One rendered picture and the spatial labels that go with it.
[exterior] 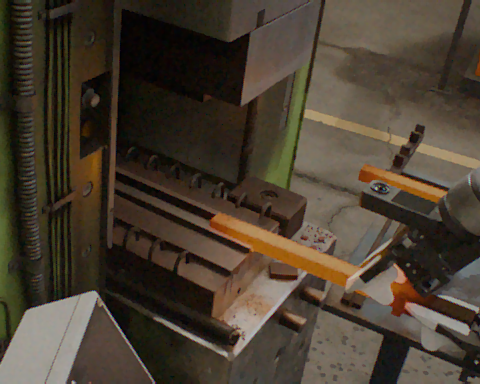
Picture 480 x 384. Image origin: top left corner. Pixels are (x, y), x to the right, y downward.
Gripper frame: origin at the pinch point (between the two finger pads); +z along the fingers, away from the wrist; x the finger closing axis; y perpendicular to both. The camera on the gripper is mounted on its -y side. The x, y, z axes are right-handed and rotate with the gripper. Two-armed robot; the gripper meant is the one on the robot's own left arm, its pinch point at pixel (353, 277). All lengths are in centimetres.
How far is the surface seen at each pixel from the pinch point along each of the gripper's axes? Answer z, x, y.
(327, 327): 102, 100, 26
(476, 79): 100, 336, 12
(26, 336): -6, -49, -22
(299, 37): -19.2, 2.5, -28.9
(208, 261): 11.5, -7.7, -16.0
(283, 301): 13.7, 0.3, -3.5
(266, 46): -20.6, -7.3, -29.7
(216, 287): 10.5, -11.2, -12.5
